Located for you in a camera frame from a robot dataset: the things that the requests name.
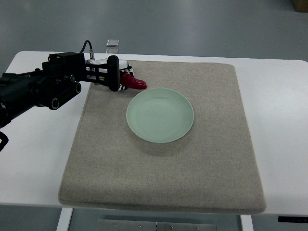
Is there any white table leg right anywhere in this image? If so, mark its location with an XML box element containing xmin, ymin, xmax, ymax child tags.
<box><xmin>240</xmin><ymin>215</ymin><xmax>254</xmax><ymax>231</ymax></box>

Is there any red chili pepper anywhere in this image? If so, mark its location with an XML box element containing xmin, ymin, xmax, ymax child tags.
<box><xmin>120</xmin><ymin>72</ymin><xmax>147</xmax><ymax>90</ymax></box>

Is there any cardboard box corner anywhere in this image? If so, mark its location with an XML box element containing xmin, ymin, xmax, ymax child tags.
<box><xmin>292</xmin><ymin>0</ymin><xmax>308</xmax><ymax>13</ymax></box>

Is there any beige felt mat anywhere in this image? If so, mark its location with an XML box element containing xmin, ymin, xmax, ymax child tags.
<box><xmin>58</xmin><ymin>61</ymin><xmax>266</xmax><ymax>214</ymax></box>

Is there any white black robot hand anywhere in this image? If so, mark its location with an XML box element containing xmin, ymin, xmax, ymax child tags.
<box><xmin>86</xmin><ymin>58</ymin><xmax>134</xmax><ymax>85</ymax></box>

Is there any pale green plate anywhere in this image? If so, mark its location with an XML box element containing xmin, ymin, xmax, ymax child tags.
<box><xmin>126</xmin><ymin>88</ymin><xmax>194</xmax><ymax>143</ymax></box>

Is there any white table leg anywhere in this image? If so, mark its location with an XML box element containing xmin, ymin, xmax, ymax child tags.
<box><xmin>56</xmin><ymin>208</ymin><xmax>73</xmax><ymax>231</ymax></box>
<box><xmin>240</xmin><ymin>215</ymin><xmax>254</xmax><ymax>231</ymax></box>

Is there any white table leg left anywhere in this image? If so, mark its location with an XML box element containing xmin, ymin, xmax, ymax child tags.
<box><xmin>56</xmin><ymin>208</ymin><xmax>73</xmax><ymax>231</ymax></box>

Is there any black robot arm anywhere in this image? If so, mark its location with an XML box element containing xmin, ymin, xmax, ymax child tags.
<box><xmin>0</xmin><ymin>51</ymin><xmax>126</xmax><ymax>128</ymax></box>

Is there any black table control panel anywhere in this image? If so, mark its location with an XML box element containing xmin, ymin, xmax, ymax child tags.
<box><xmin>278</xmin><ymin>216</ymin><xmax>308</xmax><ymax>223</ymax></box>

